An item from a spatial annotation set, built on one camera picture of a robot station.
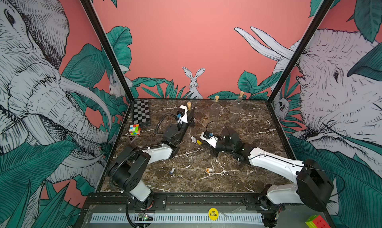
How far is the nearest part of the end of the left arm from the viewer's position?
64 cm

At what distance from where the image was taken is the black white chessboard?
1.06 metres

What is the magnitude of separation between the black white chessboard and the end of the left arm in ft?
1.41
